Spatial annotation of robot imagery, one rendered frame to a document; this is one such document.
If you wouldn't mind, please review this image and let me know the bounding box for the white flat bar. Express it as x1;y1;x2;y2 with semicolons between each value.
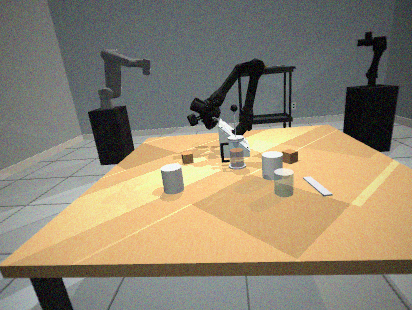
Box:
303;176;333;197

